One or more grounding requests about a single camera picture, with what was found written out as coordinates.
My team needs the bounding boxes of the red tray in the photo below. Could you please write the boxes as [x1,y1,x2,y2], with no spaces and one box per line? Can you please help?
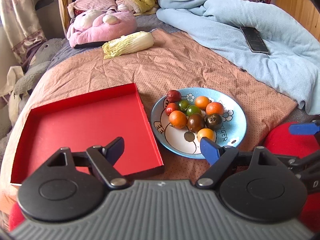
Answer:
[10,82,165,187]

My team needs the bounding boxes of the pink plush toy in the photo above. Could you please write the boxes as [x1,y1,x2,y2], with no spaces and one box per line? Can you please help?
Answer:
[67,9,137,49]

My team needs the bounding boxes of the blue cartoon plate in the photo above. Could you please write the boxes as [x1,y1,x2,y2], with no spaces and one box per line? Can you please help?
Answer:
[150,87,247,159]

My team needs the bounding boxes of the grey plush toy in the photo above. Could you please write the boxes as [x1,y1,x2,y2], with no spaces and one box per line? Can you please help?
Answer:
[9,38,63,123]

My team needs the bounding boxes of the orange cherry tomato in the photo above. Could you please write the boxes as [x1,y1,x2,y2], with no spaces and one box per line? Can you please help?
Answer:
[194,96,210,109]
[197,128,215,142]

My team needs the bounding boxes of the floral curtain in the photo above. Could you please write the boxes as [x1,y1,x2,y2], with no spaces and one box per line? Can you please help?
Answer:
[0,0,47,66]

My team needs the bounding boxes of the orange dotted bedspread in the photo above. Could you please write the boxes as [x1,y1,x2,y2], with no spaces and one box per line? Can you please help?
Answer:
[0,29,299,230]

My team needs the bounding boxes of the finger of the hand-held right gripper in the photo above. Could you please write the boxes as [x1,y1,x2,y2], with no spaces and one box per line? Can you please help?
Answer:
[289,120,320,136]
[276,151,320,178]

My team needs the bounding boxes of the dark green cherry tomato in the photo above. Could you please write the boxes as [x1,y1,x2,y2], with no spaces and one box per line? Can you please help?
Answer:
[205,113,223,130]

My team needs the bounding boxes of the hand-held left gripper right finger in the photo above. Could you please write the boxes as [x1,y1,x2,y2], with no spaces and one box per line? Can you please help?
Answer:
[196,137,279,190]

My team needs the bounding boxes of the wooden wardrobe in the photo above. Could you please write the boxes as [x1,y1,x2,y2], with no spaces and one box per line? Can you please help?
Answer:
[276,0,320,38]

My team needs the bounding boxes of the white bag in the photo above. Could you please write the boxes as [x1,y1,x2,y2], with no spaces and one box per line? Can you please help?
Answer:
[0,66,25,103]

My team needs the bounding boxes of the red trousers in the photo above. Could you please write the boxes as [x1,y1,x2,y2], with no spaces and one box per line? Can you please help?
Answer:
[9,121,320,233]

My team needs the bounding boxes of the pink pillow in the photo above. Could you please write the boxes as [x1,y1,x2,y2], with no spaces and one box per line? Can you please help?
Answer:
[67,0,118,18]

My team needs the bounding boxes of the wooden board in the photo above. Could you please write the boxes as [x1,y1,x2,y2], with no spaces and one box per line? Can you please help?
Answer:
[57,0,77,38]

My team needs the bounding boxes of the brown cherry tomato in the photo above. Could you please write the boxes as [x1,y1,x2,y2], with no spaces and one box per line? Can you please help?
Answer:
[187,113,206,133]

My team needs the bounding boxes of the smartphone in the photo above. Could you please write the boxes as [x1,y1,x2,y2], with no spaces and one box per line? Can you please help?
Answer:
[240,26,269,54]

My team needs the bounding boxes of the napa cabbage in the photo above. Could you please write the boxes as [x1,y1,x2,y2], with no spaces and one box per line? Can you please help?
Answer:
[102,32,154,59]

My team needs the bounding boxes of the light blue fleece blanket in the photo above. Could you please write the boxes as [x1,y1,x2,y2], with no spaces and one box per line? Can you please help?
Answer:
[156,0,320,115]

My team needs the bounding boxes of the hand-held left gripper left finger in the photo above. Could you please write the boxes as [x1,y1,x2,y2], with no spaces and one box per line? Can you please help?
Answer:
[46,137,127,190]

